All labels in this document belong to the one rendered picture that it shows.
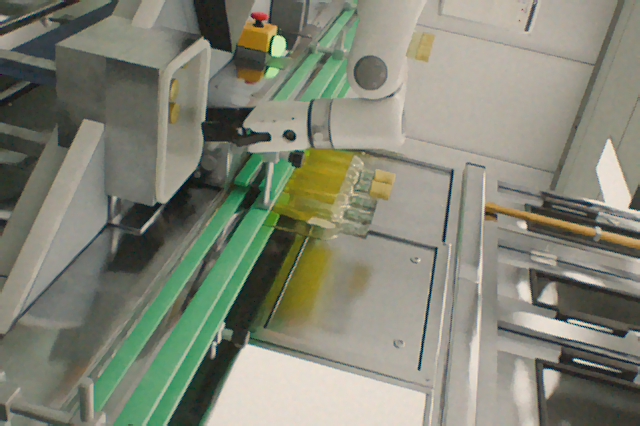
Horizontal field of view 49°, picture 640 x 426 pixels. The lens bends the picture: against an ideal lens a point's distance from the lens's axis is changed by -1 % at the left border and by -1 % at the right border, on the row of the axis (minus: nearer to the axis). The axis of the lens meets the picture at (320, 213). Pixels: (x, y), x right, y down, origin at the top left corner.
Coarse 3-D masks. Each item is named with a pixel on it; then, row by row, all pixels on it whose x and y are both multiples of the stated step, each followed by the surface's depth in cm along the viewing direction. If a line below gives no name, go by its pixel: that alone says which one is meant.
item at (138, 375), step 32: (256, 192) 130; (224, 224) 119; (256, 224) 120; (192, 256) 110; (224, 256) 111; (192, 288) 104; (224, 288) 105; (160, 320) 96; (192, 320) 97; (128, 352) 90; (160, 352) 91; (96, 384) 85; (128, 384) 86; (160, 384) 86; (128, 416) 81
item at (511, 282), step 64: (448, 192) 186; (512, 192) 194; (512, 256) 166; (576, 256) 167; (448, 320) 138; (512, 320) 141; (576, 320) 146; (192, 384) 114; (448, 384) 119; (512, 384) 128; (576, 384) 131
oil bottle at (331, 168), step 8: (304, 160) 147; (312, 160) 147; (320, 160) 148; (328, 160) 148; (304, 168) 145; (312, 168) 145; (320, 168) 145; (328, 168) 145; (336, 168) 146; (344, 168) 146; (352, 168) 147; (336, 176) 144; (344, 176) 144; (352, 176) 145; (352, 184) 145
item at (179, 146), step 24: (192, 48) 103; (168, 72) 96; (192, 72) 112; (192, 96) 114; (192, 120) 116; (168, 144) 119; (192, 144) 118; (168, 168) 115; (192, 168) 117; (168, 192) 109
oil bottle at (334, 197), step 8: (288, 184) 137; (296, 184) 138; (304, 184) 138; (296, 192) 135; (304, 192) 136; (312, 192) 136; (320, 192) 137; (328, 192) 137; (336, 192) 138; (320, 200) 135; (328, 200) 135; (336, 200) 135; (344, 200) 136; (344, 208) 135; (344, 216) 136
